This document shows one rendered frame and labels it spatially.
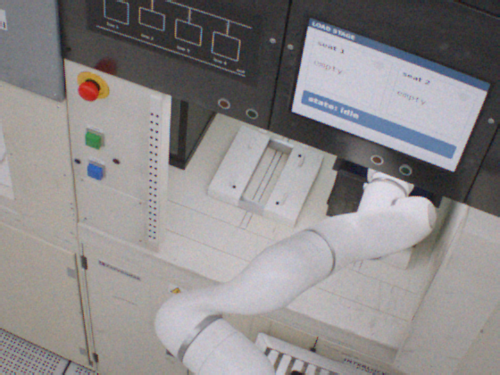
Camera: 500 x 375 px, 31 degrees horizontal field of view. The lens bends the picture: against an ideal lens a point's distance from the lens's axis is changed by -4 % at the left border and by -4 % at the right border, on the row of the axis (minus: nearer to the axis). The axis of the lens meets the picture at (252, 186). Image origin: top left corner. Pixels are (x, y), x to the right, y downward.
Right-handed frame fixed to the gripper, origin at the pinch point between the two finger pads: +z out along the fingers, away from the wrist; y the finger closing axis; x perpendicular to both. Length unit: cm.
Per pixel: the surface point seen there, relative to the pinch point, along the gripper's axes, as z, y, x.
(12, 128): -28, -76, -6
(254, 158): 2.2, -31.1, -28.9
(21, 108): -28, -73, 2
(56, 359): -27, -76, -119
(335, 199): -9.9, -9.6, -17.6
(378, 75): -31, -7, 43
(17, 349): -29, -89, -119
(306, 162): 6.2, -19.4, -28.9
